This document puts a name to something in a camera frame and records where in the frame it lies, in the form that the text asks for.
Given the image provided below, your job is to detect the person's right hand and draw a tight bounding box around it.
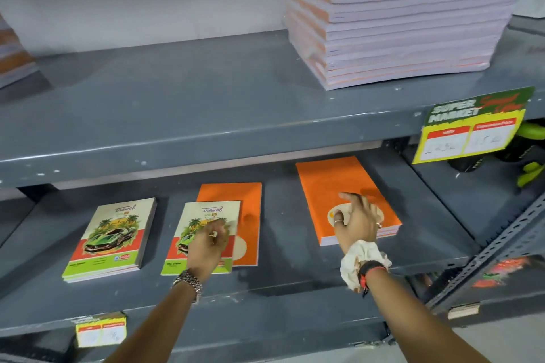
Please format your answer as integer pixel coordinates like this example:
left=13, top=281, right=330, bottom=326
left=333, top=192, right=384, bottom=254

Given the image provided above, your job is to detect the orange white notebook pile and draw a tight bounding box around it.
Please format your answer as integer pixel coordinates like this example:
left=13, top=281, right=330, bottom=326
left=0, top=14, right=41, bottom=90

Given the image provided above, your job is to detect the large green yellow price tag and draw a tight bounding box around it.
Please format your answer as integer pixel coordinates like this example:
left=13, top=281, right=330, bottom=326
left=412, top=86, right=535, bottom=165

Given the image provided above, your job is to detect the white shelf label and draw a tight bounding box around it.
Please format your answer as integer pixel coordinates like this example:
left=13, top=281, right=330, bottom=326
left=447, top=303, right=481, bottom=320

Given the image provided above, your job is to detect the grey metal shelf rack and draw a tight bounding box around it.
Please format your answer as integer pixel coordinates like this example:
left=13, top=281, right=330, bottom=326
left=0, top=14, right=545, bottom=363

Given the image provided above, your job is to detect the thin orange notebook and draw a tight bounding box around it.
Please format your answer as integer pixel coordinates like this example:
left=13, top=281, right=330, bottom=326
left=196, top=182, right=263, bottom=267

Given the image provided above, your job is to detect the grey slotted metal upright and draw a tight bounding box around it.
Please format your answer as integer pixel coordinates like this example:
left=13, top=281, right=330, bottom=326
left=426, top=193, right=545, bottom=309

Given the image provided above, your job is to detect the white scrunchie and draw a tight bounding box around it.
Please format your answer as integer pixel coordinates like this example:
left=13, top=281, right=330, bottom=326
left=340, top=240, right=393, bottom=294

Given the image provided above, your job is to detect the person's right forearm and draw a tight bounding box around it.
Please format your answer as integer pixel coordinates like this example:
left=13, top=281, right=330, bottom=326
left=365, top=267, right=492, bottom=363

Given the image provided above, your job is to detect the red green packet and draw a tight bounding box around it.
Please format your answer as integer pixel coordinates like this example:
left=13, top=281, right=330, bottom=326
left=472, top=256, right=531, bottom=289

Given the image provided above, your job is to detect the car print notebook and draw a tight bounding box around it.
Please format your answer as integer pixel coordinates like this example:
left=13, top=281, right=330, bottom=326
left=160, top=200, right=242, bottom=277
left=62, top=197, right=158, bottom=283

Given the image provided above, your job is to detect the small green yellow price tag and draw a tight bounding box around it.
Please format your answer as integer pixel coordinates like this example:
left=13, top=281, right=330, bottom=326
left=75, top=313, right=128, bottom=349

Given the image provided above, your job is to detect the green black bottle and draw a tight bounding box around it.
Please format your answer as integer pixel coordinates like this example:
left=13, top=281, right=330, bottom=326
left=494, top=122, right=545, bottom=163
left=516, top=161, right=545, bottom=189

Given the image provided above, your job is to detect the black red wristband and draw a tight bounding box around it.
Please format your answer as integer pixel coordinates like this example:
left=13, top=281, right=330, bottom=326
left=358, top=260, right=389, bottom=298

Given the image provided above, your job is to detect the person's left forearm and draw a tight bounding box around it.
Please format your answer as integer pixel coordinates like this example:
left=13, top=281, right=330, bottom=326
left=104, top=281, right=201, bottom=363

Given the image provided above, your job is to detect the thick orange notebook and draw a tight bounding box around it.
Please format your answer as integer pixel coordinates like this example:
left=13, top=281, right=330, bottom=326
left=295, top=156, right=403, bottom=247

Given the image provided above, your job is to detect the person's left hand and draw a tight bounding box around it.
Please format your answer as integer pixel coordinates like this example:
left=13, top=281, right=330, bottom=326
left=186, top=219, right=231, bottom=284

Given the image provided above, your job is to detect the stack of orange notebooks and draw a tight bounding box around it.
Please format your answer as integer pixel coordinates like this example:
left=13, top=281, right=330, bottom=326
left=284, top=0, right=531, bottom=91

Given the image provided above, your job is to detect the silver wristwatch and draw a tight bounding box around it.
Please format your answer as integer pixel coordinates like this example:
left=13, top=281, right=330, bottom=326
left=171, top=269, right=204, bottom=305

